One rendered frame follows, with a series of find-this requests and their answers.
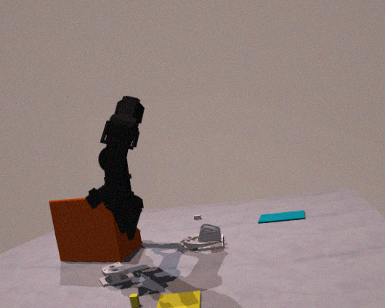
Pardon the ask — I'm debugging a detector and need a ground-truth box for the small olive-yellow block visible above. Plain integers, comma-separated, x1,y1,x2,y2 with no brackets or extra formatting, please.
129,293,139,308

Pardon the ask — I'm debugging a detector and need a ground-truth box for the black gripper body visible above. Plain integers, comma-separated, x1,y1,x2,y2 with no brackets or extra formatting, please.
103,170,144,213

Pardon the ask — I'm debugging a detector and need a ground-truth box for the teal flat plate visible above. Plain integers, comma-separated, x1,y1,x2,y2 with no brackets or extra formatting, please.
258,210,305,223

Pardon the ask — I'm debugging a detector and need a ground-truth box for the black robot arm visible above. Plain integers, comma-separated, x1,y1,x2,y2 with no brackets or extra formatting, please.
86,96,145,209

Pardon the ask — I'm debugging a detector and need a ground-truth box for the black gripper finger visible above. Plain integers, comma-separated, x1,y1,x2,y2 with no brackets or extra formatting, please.
106,206,126,233
114,209,142,240

